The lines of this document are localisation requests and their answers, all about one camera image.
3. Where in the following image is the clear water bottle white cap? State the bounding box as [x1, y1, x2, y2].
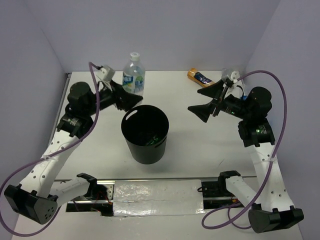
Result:
[122, 52, 146, 96]

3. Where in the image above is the green plastic bottle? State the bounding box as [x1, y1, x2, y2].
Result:
[140, 133, 161, 146]

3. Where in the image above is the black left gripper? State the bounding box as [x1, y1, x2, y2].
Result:
[84, 79, 142, 116]

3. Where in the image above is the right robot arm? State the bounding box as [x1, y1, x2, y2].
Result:
[188, 80, 304, 234]

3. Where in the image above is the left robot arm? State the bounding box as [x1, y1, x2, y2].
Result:
[4, 81, 143, 225]

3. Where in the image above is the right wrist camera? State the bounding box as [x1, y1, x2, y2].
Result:
[221, 68, 241, 88]

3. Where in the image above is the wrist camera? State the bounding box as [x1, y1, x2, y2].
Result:
[95, 65, 115, 82]
[221, 68, 241, 88]

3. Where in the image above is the aluminium rail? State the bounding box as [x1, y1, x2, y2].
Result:
[66, 174, 257, 213]

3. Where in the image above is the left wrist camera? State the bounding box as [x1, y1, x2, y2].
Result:
[95, 65, 115, 82]

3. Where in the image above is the black round bin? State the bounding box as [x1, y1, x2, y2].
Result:
[121, 105, 169, 165]

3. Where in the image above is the orange juice bottle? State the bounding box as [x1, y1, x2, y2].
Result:
[187, 68, 215, 88]

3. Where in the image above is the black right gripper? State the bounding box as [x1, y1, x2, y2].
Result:
[188, 78, 251, 122]

